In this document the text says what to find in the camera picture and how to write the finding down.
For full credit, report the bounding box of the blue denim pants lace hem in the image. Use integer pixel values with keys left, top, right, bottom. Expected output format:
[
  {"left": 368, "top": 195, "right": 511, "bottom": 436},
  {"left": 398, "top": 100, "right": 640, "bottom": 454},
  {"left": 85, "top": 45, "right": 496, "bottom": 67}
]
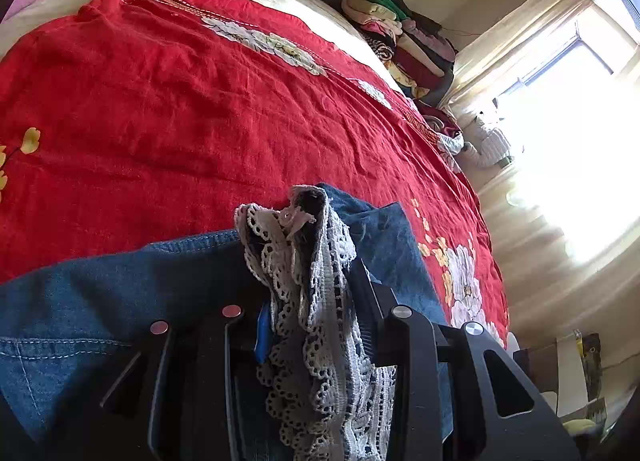
[{"left": 0, "top": 182, "right": 454, "bottom": 461}]

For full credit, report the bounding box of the red floral bedspread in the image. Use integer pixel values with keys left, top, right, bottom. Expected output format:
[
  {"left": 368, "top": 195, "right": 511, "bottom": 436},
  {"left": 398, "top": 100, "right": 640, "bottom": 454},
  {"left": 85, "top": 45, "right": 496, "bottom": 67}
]
[{"left": 1, "top": 0, "right": 509, "bottom": 341}]

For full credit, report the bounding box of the stack of folded clothes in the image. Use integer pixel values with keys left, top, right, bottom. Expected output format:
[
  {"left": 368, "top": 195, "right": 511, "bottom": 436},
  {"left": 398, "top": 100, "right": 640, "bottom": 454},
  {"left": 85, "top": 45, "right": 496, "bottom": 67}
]
[{"left": 341, "top": 0, "right": 458, "bottom": 108}]

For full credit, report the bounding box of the cream window curtain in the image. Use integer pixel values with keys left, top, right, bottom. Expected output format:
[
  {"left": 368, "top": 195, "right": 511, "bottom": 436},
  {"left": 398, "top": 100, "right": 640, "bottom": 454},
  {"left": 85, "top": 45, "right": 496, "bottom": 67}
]
[{"left": 442, "top": 0, "right": 639, "bottom": 342}]

